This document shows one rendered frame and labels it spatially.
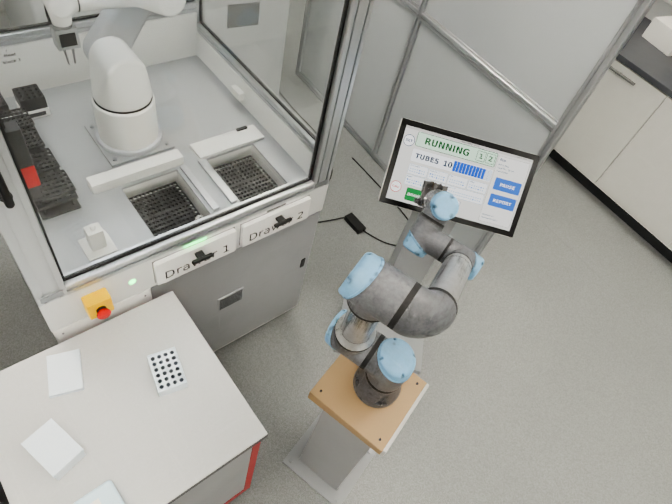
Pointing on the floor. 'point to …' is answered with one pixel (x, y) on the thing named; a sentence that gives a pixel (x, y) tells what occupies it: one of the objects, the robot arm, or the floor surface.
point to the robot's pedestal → (334, 456)
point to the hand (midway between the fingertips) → (423, 202)
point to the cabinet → (231, 287)
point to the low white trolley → (132, 417)
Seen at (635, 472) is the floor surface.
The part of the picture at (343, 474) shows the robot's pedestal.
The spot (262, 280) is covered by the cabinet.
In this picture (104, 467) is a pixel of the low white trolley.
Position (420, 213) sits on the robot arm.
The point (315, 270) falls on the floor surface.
